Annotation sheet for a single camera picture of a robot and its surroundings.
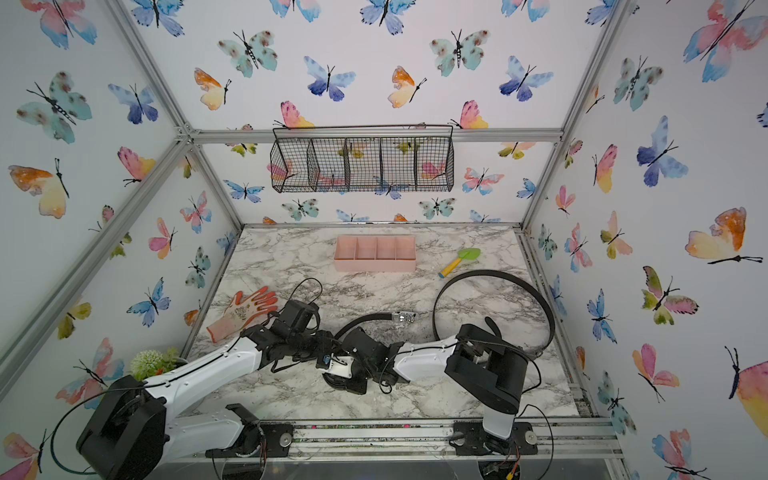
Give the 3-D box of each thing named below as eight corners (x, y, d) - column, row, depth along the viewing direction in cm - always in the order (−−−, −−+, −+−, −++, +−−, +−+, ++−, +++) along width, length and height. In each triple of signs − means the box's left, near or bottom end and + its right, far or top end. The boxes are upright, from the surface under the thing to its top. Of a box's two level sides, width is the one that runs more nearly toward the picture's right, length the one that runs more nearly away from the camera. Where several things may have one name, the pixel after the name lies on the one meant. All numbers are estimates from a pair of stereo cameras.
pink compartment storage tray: (334, 272, 109) (332, 263, 105) (339, 244, 118) (337, 235, 114) (416, 272, 109) (417, 263, 105) (415, 244, 118) (415, 235, 114)
